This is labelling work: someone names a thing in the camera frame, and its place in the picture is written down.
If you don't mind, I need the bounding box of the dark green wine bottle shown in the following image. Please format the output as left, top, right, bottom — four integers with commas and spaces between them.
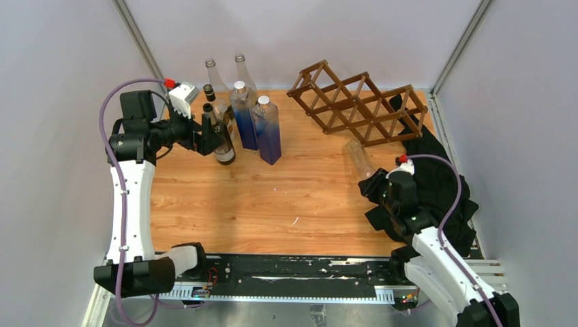
202, 103, 236, 166

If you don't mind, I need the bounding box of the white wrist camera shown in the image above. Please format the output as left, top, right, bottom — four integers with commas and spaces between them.
169, 82, 200, 119
386, 159, 415, 178

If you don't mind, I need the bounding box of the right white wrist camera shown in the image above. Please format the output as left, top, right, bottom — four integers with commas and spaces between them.
386, 159, 415, 178

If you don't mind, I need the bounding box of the blue clear square bottle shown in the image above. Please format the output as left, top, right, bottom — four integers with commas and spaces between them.
230, 80, 258, 151

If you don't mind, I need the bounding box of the clear glass bottle gold label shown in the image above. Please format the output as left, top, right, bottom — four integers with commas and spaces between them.
234, 53, 258, 106

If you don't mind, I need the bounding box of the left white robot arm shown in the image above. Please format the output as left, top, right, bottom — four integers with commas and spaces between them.
93, 89, 224, 298

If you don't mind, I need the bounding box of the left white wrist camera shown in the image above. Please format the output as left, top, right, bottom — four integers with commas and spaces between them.
169, 82, 200, 119

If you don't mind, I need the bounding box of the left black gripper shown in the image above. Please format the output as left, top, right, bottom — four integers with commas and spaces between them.
149, 100, 224, 155

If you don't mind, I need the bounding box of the clear bottle black cap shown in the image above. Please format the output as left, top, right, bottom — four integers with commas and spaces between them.
203, 84, 235, 139

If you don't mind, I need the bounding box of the black cloth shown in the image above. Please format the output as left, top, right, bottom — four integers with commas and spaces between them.
359, 93, 480, 256

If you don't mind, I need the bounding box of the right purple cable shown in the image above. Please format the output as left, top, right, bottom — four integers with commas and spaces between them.
397, 153, 504, 327

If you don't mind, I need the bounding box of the brown wooden wine rack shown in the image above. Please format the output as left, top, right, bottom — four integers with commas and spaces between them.
287, 59, 428, 146

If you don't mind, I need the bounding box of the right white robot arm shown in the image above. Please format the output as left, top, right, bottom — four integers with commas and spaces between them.
358, 168, 521, 326

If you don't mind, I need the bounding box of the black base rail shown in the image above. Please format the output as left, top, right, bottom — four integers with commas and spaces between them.
164, 253, 437, 301

